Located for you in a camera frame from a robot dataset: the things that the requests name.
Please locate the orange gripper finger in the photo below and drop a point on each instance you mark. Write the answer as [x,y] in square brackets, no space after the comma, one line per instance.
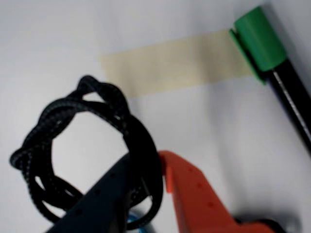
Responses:
[199,201]

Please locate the navy gripper finger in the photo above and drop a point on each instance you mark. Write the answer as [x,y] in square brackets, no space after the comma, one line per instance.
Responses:
[102,208]

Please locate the beige masking tape strip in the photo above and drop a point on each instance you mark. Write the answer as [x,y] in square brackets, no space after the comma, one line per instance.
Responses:
[170,65]

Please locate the green capped black marker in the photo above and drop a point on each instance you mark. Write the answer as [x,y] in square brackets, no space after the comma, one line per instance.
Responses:
[262,43]

